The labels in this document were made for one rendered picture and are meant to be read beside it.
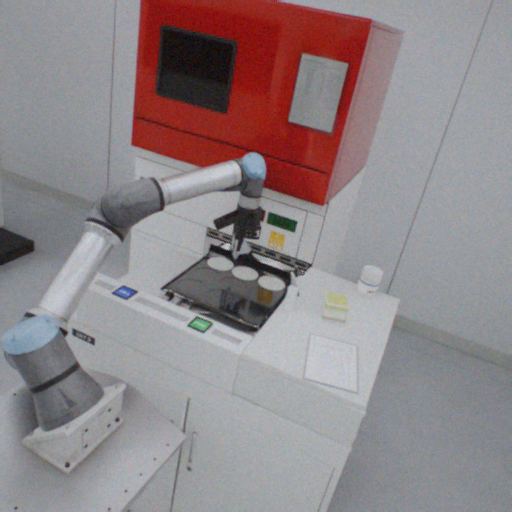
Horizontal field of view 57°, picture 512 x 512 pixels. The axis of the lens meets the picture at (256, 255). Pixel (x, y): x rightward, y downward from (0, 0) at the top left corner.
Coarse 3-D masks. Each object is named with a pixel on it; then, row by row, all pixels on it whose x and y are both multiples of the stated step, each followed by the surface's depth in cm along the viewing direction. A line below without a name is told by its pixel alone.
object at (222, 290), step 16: (192, 272) 173; (208, 272) 175; (224, 272) 177; (176, 288) 162; (192, 288) 164; (208, 288) 165; (224, 288) 167; (240, 288) 169; (256, 288) 171; (208, 304) 156; (224, 304) 158; (240, 304) 160; (256, 304) 162; (272, 304) 164; (256, 320) 153
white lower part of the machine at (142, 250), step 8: (136, 240) 209; (144, 240) 208; (136, 248) 211; (144, 248) 209; (152, 248) 208; (160, 248) 206; (168, 248) 204; (136, 256) 213; (144, 256) 211; (152, 256) 209; (336, 256) 239; (136, 264) 215; (328, 264) 222; (336, 264) 249; (328, 272) 231
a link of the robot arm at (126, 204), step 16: (240, 160) 142; (256, 160) 141; (176, 176) 130; (192, 176) 131; (208, 176) 134; (224, 176) 137; (240, 176) 140; (256, 176) 142; (112, 192) 123; (128, 192) 122; (144, 192) 122; (160, 192) 124; (176, 192) 128; (192, 192) 132; (208, 192) 136; (112, 208) 123; (128, 208) 122; (144, 208) 123; (160, 208) 127; (128, 224) 126
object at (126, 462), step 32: (128, 384) 129; (0, 416) 113; (32, 416) 115; (128, 416) 120; (160, 416) 122; (0, 448) 105; (96, 448) 110; (128, 448) 111; (160, 448) 113; (0, 480) 99; (32, 480) 100; (64, 480) 102; (96, 480) 103; (128, 480) 104
